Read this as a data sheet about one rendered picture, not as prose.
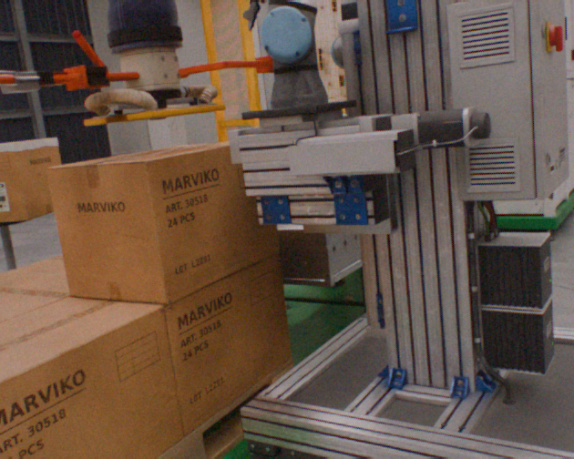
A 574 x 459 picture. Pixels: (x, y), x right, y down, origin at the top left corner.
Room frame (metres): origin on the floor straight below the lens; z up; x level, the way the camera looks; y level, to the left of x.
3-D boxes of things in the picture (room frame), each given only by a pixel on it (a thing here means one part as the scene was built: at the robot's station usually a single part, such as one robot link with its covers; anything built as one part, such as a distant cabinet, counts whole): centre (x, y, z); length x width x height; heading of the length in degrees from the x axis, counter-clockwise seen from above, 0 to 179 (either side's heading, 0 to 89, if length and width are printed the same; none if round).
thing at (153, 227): (2.03, 0.36, 0.74); 0.60 x 0.40 x 0.40; 148
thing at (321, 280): (2.36, 0.15, 0.48); 0.70 x 0.03 x 0.15; 57
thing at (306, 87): (1.69, -0.07, 1.09); 0.15 x 0.15 x 0.10
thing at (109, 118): (2.08, 0.44, 1.08); 0.34 x 0.10 x 0.05; 146
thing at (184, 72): (1.80, 0.38, 1.18); 0.93 x 0.30 x 0.04; 146
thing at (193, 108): (1.97, 0.29, 1.08); 0.34 x 0.10 x 0.05; 146
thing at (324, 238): (2.36, 0.15, 0.58); 0.70 x 0.03 x 0.06; 57
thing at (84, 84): (1.82, 0.50, 1.18); 0.10 x 0.08 x 0.06; 56
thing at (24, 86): (1.64, 0.63, 1.17); 0.07 x 0.07 x 0.04; 56
